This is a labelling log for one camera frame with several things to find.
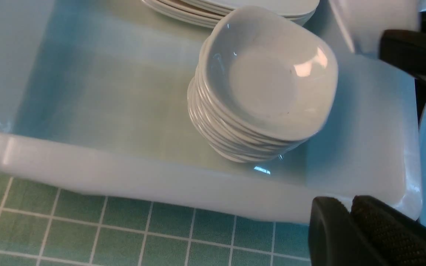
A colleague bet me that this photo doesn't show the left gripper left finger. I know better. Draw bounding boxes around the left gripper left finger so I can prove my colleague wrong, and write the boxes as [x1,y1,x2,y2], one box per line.
[308,195,426,266]

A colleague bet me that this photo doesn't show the large white plastic tub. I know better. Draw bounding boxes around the large white plastic tub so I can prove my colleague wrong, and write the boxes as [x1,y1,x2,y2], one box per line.
[0,0,422,224]

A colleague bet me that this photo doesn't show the stack of white square plates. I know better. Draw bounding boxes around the stack of white square plates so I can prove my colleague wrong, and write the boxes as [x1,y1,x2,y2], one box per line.
[143,0,320,28]

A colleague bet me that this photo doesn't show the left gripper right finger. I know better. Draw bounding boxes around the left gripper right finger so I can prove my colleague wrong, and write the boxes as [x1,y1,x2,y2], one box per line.
[379,29,426,84]

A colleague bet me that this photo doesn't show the green checkered tablecloth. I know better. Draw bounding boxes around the green checkered tablecloth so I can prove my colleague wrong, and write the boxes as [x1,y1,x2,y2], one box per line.
[0,173,310,266]

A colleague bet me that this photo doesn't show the stack of white small bowls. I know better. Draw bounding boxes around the stack of white small bowls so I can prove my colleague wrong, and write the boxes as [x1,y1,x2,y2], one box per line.
[187,6,339,163]

